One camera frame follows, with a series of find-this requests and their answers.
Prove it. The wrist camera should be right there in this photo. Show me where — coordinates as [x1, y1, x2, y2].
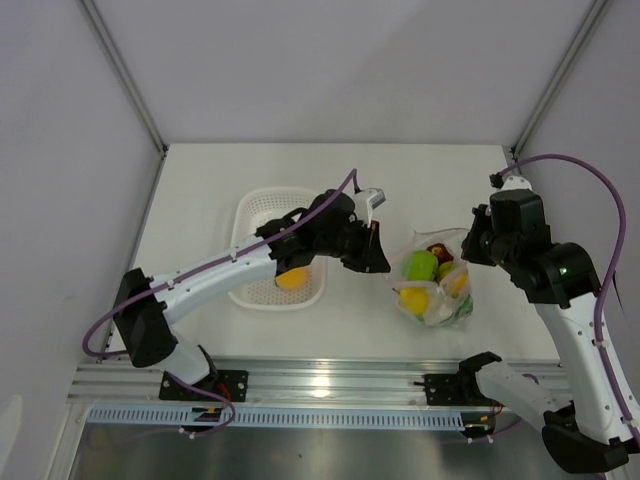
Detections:
[489, 173, 533, 192]
[353, 188, 386, 227]

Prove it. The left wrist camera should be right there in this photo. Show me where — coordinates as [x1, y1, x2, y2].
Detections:
[353, 188, 386, 227]

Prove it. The green lettuce head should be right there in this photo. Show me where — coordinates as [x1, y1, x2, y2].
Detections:
[423, 295, 474, 327]

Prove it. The right aluminium frame post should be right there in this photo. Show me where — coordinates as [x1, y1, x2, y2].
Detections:
[508, 0, 614, 161]

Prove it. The orange fruit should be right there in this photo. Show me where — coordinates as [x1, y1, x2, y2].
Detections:
[275, 267, 310, 291]

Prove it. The clear zip top bag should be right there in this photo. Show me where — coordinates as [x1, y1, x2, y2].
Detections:
[385, 228, 472, 327]

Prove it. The white slotted cable duct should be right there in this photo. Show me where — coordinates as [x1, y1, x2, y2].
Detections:
[87, 404, 465, 431]

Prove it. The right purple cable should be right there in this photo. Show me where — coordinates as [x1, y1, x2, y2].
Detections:
[488, 153, 640, 441]

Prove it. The green apple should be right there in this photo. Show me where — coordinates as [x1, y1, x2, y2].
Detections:
[406, 250, 439, 282]

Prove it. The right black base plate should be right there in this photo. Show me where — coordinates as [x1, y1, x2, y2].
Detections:
[414, 374, 500, 407]

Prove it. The yellow mango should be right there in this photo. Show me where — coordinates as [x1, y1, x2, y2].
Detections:
[436, 261, 470, 298]

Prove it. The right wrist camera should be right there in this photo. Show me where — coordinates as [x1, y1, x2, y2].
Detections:
[489, 173, 533, 192]

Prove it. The left aluminium frame post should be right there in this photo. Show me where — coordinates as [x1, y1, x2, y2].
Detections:
[76, 0, 168, 157]

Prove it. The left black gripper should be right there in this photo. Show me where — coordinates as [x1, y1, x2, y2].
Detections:
[315, 217, 390, 274]

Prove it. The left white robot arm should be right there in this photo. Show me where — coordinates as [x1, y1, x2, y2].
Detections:
[113, 188, 391, 400]

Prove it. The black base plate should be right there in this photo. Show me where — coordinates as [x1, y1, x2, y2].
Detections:
[158, 370, 249, 403]
[414, 374, 500, 407]

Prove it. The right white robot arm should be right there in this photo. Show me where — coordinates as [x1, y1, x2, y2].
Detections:
[456, 189, 639, 474]

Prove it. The purple cable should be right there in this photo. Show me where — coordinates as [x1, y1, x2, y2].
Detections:
[82, 168, 360, 359]
[488, 153, 640, 441]

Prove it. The white perforated plastic basket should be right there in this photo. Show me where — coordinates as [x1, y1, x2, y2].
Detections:
[229, 187, 327, 312]

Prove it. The aluminium mounting rail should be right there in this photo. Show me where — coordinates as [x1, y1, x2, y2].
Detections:
[69, 355, 569, 412]

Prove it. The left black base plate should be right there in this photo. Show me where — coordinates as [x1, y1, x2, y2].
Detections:
[158, 370, 249, 403]

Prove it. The aluminium frame post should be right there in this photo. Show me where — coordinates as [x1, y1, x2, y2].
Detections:
[508, 0, 614, 161]
[76, 0, 168, 157]

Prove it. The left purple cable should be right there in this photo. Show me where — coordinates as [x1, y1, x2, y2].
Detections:
[82, 168, 360, 359]

